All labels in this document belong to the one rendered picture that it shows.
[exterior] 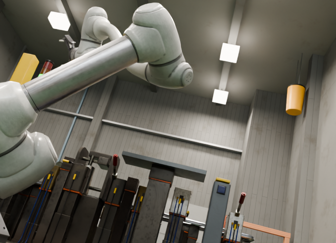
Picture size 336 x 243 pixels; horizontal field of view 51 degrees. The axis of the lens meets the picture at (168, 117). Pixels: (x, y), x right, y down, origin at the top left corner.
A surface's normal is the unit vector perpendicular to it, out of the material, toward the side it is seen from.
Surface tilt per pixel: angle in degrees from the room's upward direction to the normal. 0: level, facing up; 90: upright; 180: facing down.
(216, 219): 90
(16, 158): 116
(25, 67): 90
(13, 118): 122
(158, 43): 126
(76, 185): 90
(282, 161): 90
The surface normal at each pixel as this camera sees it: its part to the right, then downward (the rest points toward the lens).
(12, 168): 0.42, 0.36
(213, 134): -0.04, -0.42
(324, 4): -0.25, 0.88
